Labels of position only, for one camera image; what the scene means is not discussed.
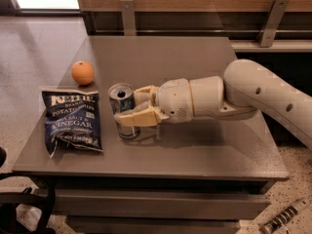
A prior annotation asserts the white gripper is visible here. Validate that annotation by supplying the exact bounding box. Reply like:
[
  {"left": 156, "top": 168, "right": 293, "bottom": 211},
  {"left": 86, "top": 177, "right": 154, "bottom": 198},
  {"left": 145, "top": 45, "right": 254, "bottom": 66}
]
[{"left": 114, "top": 79, "right": 193, "bottom": 127}]

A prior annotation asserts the silver blue redbull can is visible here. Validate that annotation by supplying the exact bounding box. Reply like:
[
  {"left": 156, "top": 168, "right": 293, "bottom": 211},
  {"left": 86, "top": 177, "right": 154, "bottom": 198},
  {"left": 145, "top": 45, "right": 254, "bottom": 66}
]
[{"left": 108, "top": 83, "right": 140, "bottom": 139}]

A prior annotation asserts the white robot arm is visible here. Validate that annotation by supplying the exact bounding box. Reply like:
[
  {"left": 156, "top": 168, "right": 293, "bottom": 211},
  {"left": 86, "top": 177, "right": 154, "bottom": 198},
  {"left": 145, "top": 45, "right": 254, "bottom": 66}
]
[{"left": 114, "top": 59, "right": 312, "bottom": 148}]

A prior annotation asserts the blue kettle chip bag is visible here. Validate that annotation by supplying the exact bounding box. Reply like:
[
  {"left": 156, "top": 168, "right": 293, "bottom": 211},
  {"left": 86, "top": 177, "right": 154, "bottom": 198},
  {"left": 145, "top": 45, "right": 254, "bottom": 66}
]
[{"left": 42, "top": 89, "right": 102, "bottom": 157}]

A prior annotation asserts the orange fruit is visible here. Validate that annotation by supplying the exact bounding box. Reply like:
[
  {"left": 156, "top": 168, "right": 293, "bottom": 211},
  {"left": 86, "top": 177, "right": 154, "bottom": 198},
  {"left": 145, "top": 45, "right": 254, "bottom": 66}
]
[{"left": 71, "top": 61, "right": 95, "bottom": 86}]

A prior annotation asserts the grey drawer front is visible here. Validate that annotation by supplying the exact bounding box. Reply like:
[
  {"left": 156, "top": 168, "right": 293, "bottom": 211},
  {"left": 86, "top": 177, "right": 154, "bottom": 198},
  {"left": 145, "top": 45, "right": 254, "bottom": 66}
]
[{"left": 54, "top": 189, "right": 269, "bottom": 220}]

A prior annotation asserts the striped tube on floor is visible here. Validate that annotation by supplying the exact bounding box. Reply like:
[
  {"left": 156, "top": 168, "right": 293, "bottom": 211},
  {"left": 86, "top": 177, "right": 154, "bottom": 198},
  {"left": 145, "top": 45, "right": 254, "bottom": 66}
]
[{"left": 259, "top": 198, "right": 310, "bottom": 234}]

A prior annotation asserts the left metal wall bracket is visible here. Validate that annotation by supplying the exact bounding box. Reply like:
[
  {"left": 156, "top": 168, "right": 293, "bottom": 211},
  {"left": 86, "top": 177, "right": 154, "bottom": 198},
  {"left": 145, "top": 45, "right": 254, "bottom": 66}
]
[{"left": 121, "top": 0, "right": 137, "bottom": 36}]

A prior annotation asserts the metal wall bracket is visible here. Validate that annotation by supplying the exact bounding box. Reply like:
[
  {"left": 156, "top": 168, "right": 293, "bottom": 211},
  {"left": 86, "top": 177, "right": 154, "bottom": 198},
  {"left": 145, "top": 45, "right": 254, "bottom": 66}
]
[
  {"left": 258, "top": 0, "right": 290, "bottom": 48},
  {"left": 121, "top": 0, "right": 137, "bottom": 36}
]

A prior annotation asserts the right metal wall bracket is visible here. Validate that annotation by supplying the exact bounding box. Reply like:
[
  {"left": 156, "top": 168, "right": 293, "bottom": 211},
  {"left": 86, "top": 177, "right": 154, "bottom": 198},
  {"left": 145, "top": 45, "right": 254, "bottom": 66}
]
[{"left": 258, "top": 0, "right": 290, "bottom": 48}]

